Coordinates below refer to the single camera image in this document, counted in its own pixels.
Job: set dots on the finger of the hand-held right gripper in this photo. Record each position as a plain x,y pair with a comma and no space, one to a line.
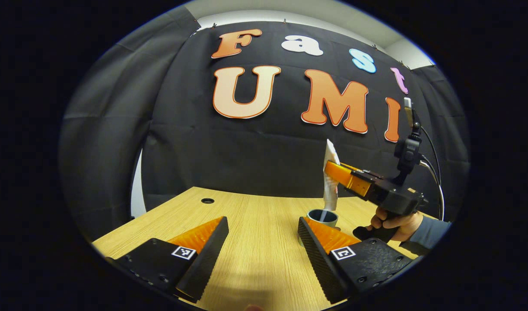
339,172

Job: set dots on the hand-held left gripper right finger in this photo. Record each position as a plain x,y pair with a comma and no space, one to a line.
318,259

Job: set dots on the wooden desktop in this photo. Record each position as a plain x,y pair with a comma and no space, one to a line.
255,224

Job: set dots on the white toothpaste tube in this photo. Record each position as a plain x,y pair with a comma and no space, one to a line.
331,151

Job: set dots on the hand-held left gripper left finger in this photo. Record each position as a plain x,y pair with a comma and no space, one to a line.
208,259

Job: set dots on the black backdrop cloth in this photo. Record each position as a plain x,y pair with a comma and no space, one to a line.
246,155

